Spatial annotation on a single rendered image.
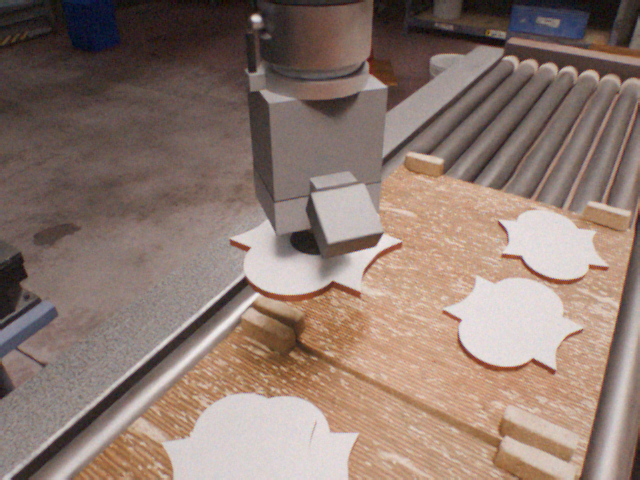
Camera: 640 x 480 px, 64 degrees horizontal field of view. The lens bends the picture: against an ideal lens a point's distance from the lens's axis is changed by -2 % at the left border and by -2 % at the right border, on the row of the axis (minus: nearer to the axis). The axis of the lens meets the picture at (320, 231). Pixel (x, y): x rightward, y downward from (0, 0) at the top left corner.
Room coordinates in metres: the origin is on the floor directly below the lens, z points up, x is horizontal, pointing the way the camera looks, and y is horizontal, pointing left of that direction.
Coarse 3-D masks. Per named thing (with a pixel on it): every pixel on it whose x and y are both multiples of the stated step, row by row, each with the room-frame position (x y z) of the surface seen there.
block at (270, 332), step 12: (252, 312) 0.39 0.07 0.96; (252, 324) 0.37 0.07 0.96; (264, 324) 0.37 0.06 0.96; (276, 324) 0.37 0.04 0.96; (252, 336) 0.37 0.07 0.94; (264, 336) 0.36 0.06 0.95; (276, 336) 0.35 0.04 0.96; (288, 336) 0.35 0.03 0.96; (276, 348) 0.35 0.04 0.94; (288, 348) 0.35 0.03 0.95
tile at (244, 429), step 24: (216, 408) 0.27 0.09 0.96; (240, 408) 0.27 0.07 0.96; (264, 408) 0.27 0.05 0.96; (216, 432) 0.25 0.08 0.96; (240, 432) 0.25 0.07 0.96; (264, 432) 0.25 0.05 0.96; (288, 432) 0.25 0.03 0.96; (312, 432) 0.25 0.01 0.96; (168, 456) 0.23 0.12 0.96; (192, 456) 0.23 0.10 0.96; (216, 456) 0.23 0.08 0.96; (240, 456) 0.23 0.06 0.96; (264, 456) 0.23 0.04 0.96; (288, 456) 0.23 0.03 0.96
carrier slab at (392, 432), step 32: (224, 352) 0.36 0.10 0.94; (256, 352) 0.36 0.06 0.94; (192, 384) 0.32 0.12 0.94; (224, 384) 0.32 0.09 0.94; (256, 384) 0.32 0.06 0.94; (288, 384) 0.32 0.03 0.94; (320, 384) 0.32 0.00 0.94; (352, 384) 0.32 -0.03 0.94; (160, 416) 0.28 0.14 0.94; (192, 416) 0.28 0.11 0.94; (352, 416) 0.28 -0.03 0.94; (384, 416) 0.28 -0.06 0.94; (416, 416) 0.28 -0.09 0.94; (128, 448) 0.25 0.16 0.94; (160, 448) 0.25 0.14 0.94; (384, 448) 0.25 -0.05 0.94; (416, 448) 0.25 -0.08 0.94; (448, 448) 0.25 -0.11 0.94; (480, 448) 0.25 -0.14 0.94
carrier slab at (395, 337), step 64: (384, 192) 0.66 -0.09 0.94; (448, 192) 0.66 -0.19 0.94; (384, 256) 0.51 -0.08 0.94; (448, 256) 0.51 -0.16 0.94; (320, 320) 0.40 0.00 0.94; (384, 320) 0.40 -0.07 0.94; (448, 320) 0.40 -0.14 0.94; (576, 320) 0.40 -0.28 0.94; (384, 384) 0.32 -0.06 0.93; (448, 384) 0.32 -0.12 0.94; (512, 384) 0.32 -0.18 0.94; (576, 384) 0.31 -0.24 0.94; (576, 448) 0.25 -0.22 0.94
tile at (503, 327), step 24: (480, 288) 0.44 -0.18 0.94; (504, 288) 0.44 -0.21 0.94; (528, 288) 0.44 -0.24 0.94; (456, 312) 0.40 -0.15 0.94; (480, 312) 0.40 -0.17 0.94; (504, 312) 0.40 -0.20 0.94; (528, 312) 0.40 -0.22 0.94; (552, 312) 0.40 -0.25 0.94; (480, 336) 0.37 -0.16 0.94; (504, 336) 0.37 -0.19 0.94; (528, 336) 0.37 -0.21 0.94; (552, 336) 0.37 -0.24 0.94; (480, 360) 0.34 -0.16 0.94; (504, 360) 0.34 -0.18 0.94; (528, 360) 0.34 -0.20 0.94; (552, 360) 0.34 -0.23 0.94
